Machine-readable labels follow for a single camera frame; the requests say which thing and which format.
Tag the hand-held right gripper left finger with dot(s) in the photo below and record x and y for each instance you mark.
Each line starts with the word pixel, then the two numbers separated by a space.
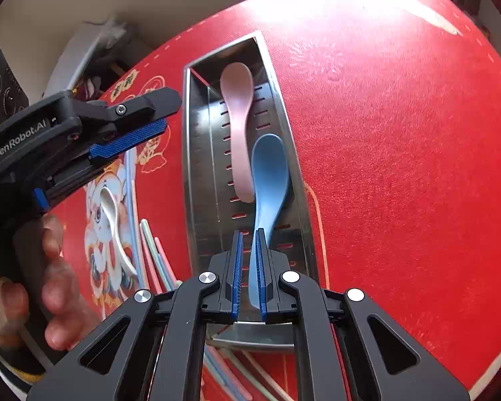
pixel 237 275

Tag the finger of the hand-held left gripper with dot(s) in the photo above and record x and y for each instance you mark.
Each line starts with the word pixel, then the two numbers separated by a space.
pixel 137 106
pixel 129 138

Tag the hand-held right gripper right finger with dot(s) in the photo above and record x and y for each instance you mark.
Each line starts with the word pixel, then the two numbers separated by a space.
pixel 261 275

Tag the white plastic spoon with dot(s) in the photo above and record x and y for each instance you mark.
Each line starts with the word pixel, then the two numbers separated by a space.
pixel 108 209

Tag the stainless steel utensil tray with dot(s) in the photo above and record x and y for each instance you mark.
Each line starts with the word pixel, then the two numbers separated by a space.
pixel 208 154

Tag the pink plastic spoon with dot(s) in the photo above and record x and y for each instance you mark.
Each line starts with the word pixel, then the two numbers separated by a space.
pixel 236 133

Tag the blue plastic spoon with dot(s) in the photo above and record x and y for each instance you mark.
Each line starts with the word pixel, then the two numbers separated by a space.
pixel 269 167

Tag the person's left hand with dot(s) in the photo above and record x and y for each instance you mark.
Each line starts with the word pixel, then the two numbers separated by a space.
pixel 62 288

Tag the white board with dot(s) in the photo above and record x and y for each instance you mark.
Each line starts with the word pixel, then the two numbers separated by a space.
pixel 79 50

